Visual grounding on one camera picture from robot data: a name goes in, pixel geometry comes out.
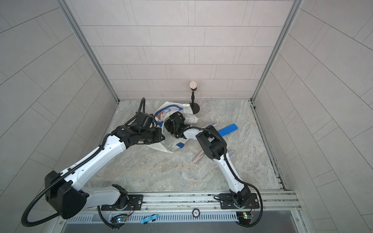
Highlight aluminium rail frame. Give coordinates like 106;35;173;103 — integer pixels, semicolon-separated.
56;190;302;225

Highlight green circuit board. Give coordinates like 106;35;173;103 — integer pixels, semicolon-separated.
110;214;128;224
236;212;254;227

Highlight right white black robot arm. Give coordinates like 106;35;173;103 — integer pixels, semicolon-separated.
164;112;255;209

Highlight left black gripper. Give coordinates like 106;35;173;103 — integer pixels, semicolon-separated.
140;127;167;144

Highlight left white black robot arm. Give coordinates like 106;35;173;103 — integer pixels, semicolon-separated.
45;112;165;219

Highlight black stand with round head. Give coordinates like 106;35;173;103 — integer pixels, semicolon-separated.
189;81;200;114

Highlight left green circuit board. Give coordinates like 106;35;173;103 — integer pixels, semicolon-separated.
110;214;128;224

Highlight round black white sticker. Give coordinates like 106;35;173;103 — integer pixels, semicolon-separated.
192;208;201;218

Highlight black corrugated cable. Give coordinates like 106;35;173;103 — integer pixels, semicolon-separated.
21;133;114;227
183;125;264;228

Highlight right green circuit board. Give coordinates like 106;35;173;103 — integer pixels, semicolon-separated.
236;212;254;227

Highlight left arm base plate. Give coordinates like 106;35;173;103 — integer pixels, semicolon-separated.
101;195;143;211

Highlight blue tape strip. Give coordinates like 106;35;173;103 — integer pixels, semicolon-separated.
140;214;159;224

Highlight white canvas bag blue handles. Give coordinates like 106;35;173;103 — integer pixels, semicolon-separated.
148;102;198;153

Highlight left black corrugated cable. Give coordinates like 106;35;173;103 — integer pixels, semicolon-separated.
21;133;114;227

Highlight right black corrugated cable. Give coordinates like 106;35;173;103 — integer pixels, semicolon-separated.
183;125;264;228

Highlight blue compass case lid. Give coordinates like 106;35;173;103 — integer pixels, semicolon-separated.
218;124;238;136

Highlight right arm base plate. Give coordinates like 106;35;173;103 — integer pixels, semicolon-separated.
214;193;260;210

